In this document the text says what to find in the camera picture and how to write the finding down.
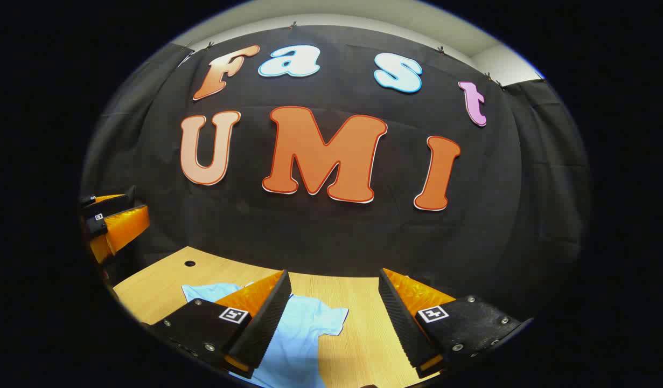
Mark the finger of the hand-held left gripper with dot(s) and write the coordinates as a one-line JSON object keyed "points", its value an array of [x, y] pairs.
{"points": [[124, 226], [113, 203]]}

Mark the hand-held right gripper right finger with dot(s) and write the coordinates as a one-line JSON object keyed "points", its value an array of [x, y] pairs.
{"points": [[401, 318]]}

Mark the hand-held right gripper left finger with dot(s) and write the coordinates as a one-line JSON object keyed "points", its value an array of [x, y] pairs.
{"points": [[266, 318]]}

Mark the light blue T-shirt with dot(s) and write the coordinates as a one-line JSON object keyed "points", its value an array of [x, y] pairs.
{"points": [[299, 334]]}

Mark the black backdrop cloth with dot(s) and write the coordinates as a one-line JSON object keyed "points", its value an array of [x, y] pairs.
{"points": [[309, 237]]}

